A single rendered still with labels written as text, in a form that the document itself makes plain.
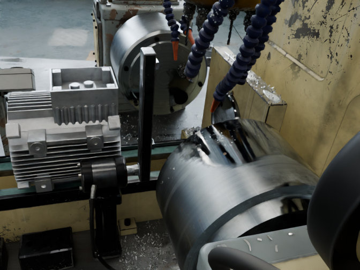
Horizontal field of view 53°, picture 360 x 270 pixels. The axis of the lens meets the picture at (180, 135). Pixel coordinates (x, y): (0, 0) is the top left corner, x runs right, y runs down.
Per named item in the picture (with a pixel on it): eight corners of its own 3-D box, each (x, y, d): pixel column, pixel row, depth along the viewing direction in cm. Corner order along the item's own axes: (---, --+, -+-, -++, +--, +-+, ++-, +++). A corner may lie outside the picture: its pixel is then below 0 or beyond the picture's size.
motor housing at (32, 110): (110, 142, 90) (108, 72, 80) (122, 194, 76) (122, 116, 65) (24, 150, 85) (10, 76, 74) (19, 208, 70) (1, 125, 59)
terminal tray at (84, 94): (111, 96, 79) (111, 65, 75) (119, 121, 70) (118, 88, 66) (53, 99, 75) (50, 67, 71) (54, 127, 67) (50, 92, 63)
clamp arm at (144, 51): (149, 171, 71) (156, 46, 57) (153, 181, 69) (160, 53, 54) (132, 173, 70) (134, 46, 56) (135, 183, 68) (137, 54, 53)
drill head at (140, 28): (173, 68, 134) (179, -2, 120) (207, 119, 105) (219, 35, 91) (105, 70, 126) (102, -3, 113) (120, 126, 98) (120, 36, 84)
